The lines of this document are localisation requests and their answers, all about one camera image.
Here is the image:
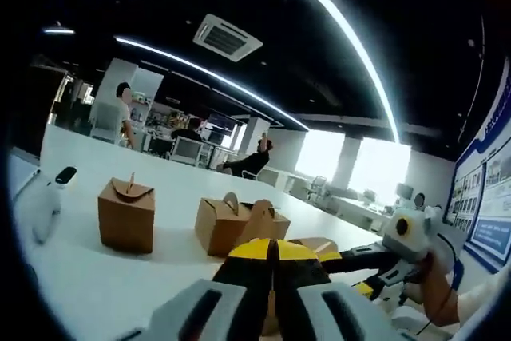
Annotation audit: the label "ceiling air conditioner unit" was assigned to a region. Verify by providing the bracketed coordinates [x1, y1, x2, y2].
[192, 13, 264, 63]

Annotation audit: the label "white device with black top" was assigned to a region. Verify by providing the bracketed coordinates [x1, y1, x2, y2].
[15, 165, 77, 244]

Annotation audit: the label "person's white garment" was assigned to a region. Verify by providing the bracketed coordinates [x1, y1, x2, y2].
[450, 276, 511, 341]

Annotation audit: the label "background display shelves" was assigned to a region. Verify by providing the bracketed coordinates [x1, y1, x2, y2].
[133, 93, 241, 139]

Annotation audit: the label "person's right hand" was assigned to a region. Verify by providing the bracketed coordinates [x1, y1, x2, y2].
[402, 255, 441, 307]

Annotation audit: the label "long curved ceiling light strip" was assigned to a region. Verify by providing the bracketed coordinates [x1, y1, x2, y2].
[266, 0, 403, 145]

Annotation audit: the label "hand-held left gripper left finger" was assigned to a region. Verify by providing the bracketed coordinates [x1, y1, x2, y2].
[149, 238, 274, 341]

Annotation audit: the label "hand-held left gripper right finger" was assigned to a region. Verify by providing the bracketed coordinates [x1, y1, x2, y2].
[273, 239, 404, 341]

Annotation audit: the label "blue white wall poster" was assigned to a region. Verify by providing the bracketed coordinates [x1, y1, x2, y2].
[444, 57, 511, 275]

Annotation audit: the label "straight ceiling light strip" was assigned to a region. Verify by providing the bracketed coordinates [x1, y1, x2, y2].
[114, 35, 311, 132]

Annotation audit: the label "white mesh chair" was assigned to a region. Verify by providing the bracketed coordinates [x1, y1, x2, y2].
[169, 136, 205, 167]

